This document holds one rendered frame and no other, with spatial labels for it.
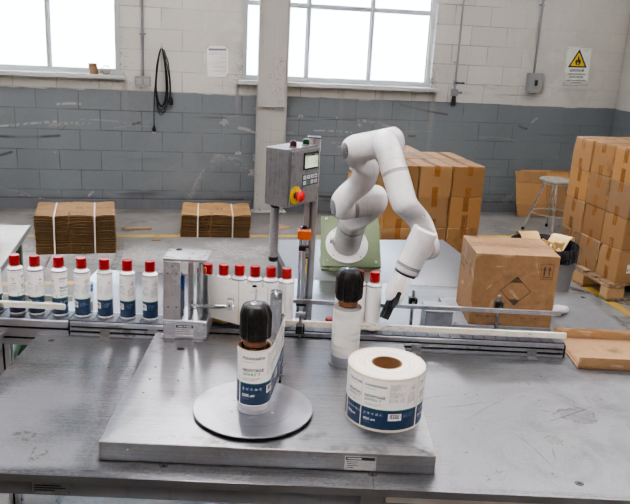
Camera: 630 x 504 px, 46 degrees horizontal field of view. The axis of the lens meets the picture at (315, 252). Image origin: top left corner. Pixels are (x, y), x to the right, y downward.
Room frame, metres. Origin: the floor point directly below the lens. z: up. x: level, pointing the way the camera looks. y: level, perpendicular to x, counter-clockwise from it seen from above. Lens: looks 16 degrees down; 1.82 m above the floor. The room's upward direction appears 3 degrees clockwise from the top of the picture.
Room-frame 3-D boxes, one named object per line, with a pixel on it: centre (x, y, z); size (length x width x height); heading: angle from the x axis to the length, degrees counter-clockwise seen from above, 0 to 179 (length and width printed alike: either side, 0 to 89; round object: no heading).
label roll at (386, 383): (1.76, -0.20, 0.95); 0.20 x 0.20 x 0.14
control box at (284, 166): (2.42, 0.09, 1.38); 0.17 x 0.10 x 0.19; 146
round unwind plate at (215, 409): (1.73, 0.14, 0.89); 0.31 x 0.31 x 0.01
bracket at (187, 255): (2.23, 0.40, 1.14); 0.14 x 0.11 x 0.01; 91
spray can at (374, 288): (2.34, -0.20, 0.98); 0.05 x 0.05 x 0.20
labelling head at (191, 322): (2.24, 0.40, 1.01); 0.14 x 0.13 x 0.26; 91
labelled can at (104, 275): (2.32, 0.69, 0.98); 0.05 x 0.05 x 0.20
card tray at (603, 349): (2.36, -1.02, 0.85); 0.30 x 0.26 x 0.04; 91
